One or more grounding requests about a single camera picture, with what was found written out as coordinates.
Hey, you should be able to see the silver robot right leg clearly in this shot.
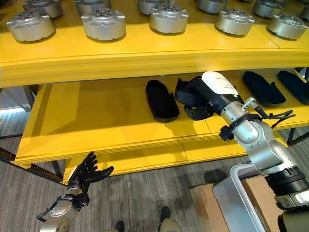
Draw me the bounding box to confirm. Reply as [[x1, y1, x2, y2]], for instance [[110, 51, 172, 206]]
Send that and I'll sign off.
[[157, 217, 182, 232]]

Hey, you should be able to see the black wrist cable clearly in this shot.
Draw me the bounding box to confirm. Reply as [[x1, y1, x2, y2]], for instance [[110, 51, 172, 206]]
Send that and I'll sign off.
[[255, 105, 296, 130], [36, 195, 74, 222]]

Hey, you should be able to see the yellow shelf board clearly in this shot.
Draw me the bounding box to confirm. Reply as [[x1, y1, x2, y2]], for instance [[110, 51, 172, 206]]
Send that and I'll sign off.
[[0, 0, 309, 89], [14, 68, 309, 169], [63, 136, 288, 183]]

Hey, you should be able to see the translucent white plastic box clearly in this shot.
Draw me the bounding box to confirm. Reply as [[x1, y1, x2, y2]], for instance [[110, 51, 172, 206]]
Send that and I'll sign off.
[[212, 163, 290, 232]]

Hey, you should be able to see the brown cardboard box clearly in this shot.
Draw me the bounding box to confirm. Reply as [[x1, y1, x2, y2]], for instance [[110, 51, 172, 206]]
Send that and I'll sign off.
[[189, 177, 286, 232]]

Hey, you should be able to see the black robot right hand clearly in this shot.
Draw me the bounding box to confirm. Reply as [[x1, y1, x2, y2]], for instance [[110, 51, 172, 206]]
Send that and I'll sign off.
[[184, 71, 242, 121]]

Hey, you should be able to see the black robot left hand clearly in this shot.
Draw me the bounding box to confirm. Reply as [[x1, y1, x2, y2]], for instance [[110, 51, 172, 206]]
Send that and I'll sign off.
[[67, 151, 115, 194]]

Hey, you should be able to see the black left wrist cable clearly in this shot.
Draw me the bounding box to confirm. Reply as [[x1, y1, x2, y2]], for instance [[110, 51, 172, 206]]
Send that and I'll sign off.
[[36, 195, 74, 222]]

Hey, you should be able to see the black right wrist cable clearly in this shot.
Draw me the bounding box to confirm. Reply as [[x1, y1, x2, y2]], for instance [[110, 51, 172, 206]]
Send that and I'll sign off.
[[255, 105, 296, 130]]

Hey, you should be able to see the black sole-shaped part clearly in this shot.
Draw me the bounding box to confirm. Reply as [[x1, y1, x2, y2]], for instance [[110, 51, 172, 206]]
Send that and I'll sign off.
[[277, 70, 309, 105], [242, 70, 287, 108], [174, 77, 210, 107], [145, 80, 180, 123]]

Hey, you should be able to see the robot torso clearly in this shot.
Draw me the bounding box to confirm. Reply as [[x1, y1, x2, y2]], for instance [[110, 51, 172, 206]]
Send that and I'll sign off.
[[277, 209, 309, 232]]

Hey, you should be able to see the silver round motor housing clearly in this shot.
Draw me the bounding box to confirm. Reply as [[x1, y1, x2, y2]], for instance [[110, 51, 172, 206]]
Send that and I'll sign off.
[[74, 0, 112, 16], [266, 14, 309, 41], [252, 0, 286, 19], [214, 9, 255, 37], [80, 7, 126, 41], [196, 0, 229, 14], [137, 0, 170, 15], [149, 4, 189, 34], [5, 10, 57, 44], [22, 0, 64, 19]]

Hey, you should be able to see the dark robot right foot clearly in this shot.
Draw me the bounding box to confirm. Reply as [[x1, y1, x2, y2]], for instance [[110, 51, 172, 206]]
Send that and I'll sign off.
[[159, 206, 171, 226]]

